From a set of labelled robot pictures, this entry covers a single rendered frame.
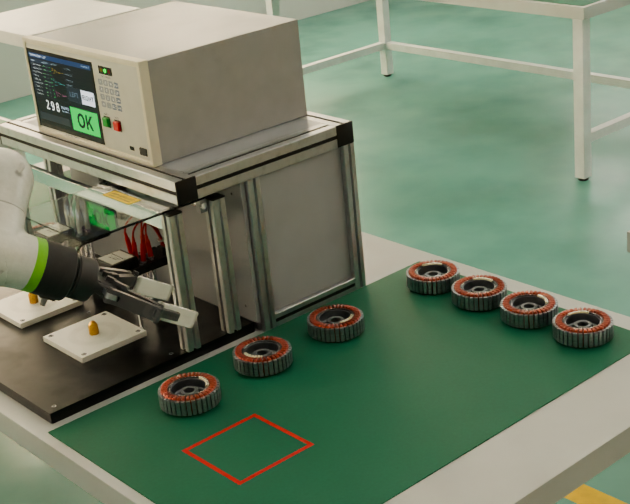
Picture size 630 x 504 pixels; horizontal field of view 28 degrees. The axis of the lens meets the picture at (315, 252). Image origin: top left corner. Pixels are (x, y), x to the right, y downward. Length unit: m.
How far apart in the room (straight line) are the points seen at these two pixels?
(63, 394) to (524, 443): 0.85
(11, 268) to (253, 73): 0.71
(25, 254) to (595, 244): 3.04
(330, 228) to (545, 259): 2.14
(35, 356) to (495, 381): 0.90
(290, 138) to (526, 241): 2.43
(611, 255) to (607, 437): 2.60
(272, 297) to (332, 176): 0.28
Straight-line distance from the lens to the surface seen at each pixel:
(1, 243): 2.04
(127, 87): 2.40
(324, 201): 2.56
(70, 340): 2.54
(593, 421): 2.15
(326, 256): 2.59
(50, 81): 2.66
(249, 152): 2.42
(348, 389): 2.27
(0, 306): 2.76
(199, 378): 2.30
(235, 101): 2.49
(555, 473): 2.02
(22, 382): 2.44
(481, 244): 4.80
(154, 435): 2.21
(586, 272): 4.53
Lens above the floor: 1.84
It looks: 22 degrees down
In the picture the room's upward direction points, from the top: 6 degrees counter-clockwise
